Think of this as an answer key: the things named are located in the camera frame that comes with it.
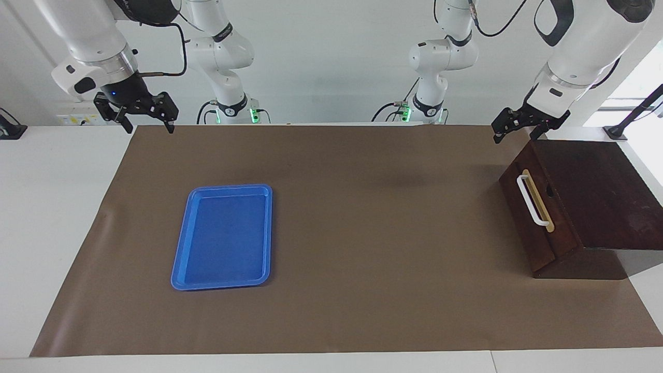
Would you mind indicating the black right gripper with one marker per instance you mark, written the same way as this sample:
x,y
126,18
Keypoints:
x,y
129,96

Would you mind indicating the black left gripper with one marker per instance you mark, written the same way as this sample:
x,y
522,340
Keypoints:
x,y
538,120

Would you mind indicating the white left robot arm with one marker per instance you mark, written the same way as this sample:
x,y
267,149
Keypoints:
x,y
585,46

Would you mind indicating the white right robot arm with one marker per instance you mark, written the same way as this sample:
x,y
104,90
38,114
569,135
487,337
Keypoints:
x,y
93,31

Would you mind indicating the dark wooden drawer cabinet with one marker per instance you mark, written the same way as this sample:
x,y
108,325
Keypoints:
x,y
606,197

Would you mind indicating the black pole stand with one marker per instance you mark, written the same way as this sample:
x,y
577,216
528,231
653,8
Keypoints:
x,y
616,130

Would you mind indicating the blue plastic tray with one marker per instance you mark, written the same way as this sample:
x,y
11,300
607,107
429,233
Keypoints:
x,y
222,238

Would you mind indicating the brown table mat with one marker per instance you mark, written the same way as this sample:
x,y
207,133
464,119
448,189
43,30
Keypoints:
x,y
362,259

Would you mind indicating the white wall socket strip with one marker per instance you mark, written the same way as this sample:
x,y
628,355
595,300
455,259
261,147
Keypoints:
x,y
77,120

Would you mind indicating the small black mount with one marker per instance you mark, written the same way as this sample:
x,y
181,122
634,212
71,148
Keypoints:
x,y
10,132

